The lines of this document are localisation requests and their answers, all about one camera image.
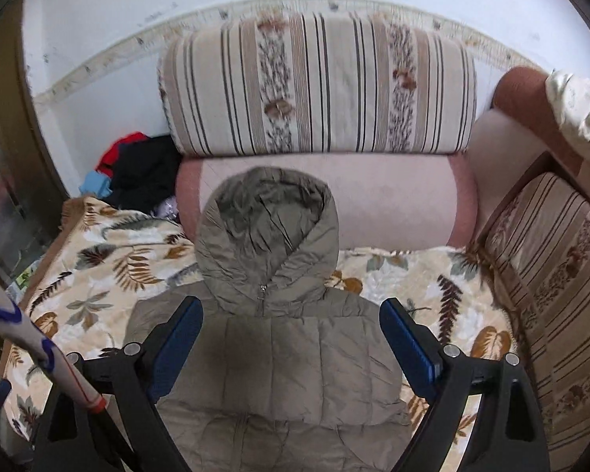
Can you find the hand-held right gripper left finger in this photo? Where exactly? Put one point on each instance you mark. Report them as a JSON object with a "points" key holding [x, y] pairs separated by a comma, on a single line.
{"points": [[177, 344]]}

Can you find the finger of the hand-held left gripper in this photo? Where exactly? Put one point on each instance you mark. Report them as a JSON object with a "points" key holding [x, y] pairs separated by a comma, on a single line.
{"points": [[0, 394]]}

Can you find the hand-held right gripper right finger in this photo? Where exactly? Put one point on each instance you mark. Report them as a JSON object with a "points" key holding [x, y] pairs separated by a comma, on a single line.
{"points": [[408, 349]]}

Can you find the olive hooded puffer jacket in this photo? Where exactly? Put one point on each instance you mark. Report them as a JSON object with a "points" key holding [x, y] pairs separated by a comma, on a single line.
{"points": [[295, 354]]}

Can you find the white pole with blue marks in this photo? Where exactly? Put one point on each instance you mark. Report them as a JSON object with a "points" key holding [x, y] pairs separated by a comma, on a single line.
{"points": [[29, 334]]}

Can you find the leaf print blanket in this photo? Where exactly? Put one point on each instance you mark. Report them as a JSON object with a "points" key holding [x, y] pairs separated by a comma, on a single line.
{"points": [[103, 265]]}

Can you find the purple shiny bag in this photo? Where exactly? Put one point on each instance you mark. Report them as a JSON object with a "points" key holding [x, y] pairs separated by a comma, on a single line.
{"points": [[167, 207]]}

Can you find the striped floral sofa side cushion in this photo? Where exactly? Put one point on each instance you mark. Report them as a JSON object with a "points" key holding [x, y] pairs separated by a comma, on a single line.
{"points": [[560, 280]]}

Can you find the black cloth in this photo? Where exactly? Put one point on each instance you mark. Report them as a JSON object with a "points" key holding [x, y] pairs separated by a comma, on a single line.
{"points": [[142, 172]]}

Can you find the light blue cloth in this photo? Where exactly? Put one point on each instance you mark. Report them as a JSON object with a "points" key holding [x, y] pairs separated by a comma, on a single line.
{"points": [[98, 184]]}

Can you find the red cloth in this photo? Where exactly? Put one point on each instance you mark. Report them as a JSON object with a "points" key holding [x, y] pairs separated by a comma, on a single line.
{"points": [[112, 157]]}

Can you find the wooden framed glass door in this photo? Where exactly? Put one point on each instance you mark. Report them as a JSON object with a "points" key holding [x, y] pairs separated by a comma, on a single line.
{"points": [[5, 182]]}

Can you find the brown sofa armrest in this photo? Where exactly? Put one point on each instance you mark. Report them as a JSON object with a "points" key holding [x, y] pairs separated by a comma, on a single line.
{"points": [[521, 98]]}

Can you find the striped floral sofa back cushion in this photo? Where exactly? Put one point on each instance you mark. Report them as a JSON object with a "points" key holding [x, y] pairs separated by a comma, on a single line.
{"points": [[324, 83]]}

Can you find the cream satin cloth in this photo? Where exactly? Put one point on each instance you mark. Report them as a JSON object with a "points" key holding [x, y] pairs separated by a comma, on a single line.
{"points": [[580, 108]]}

